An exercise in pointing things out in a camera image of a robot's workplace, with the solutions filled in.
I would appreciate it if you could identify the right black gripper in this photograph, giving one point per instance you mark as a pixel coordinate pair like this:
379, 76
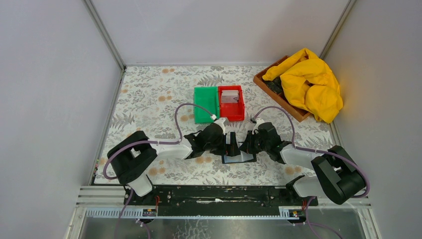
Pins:
247, 147

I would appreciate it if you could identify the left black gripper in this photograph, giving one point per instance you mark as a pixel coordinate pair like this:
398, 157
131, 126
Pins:
231, 149

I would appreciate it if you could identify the black leather card holder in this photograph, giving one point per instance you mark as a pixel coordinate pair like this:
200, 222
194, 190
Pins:
240, 158

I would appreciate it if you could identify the red plastic bin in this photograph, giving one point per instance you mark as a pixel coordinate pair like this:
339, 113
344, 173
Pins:
234, 112

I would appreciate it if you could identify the green plastic bin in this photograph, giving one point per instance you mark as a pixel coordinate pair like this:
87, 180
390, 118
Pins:
206, 97

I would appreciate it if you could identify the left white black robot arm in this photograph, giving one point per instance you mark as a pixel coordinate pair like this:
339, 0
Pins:
131, 158

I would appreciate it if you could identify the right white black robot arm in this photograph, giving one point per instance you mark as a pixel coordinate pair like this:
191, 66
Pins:
336, 177

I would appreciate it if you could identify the clear card stack in bin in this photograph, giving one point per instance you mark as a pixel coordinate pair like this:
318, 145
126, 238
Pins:
229, 97

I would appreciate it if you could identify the floral table mat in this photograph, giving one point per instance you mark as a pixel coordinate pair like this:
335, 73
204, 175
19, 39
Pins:
158, 101

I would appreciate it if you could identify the brown wooden tray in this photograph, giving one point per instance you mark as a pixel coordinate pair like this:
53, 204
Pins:
298, 114

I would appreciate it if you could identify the dark items in tray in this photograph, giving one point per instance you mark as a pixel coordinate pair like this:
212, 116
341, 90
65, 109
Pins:
275, 86

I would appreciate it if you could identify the yellow cloth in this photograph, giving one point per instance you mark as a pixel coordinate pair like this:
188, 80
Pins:
309, 84

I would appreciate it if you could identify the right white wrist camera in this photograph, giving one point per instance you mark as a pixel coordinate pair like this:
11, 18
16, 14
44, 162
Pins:
260, 124

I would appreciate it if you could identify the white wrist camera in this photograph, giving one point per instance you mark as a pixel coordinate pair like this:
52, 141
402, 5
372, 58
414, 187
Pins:
260, 124
222, 122

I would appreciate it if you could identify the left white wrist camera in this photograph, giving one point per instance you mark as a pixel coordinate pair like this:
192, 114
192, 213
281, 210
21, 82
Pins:
222, 122

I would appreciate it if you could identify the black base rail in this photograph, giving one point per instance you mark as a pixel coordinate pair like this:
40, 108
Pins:
220, 201

